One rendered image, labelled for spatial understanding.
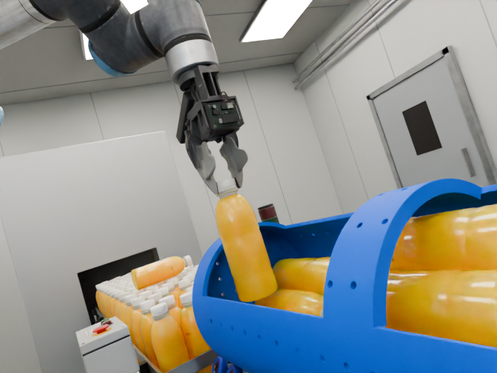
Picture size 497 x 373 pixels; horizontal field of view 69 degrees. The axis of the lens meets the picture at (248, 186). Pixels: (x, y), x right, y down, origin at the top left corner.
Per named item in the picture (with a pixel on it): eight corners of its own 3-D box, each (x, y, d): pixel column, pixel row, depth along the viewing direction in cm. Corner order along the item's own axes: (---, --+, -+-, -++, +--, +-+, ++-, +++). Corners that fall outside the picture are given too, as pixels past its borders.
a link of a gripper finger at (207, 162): (211, 190, 58) (204, 135, 60) (199, 196, 63) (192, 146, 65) (228, 189, 60) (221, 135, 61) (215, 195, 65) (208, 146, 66)
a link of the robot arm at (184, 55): (160, 66, 67) (206, 64, 72) (167, 91, 67) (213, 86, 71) (172, 40, 59) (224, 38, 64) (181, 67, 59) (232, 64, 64)
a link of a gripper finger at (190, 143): (191, 168, 62) (185, 119, 63) (188, 170, 63) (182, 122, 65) (216, 167, 64) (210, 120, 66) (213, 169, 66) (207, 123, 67)
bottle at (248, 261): (282, 282, 66) (251, 185, 67) (269, 294, 59) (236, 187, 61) (248, 289, 69) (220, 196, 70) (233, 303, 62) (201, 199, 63)
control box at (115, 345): (92, 394, 74) (78, 345, 74) (86, 370, 91) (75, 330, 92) (140, 370, 79) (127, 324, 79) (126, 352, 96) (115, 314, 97)
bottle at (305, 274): (305, 283, 77) (370, 287, 61) (280, 300, 73) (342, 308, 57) (292, 253, 77) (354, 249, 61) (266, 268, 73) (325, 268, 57)
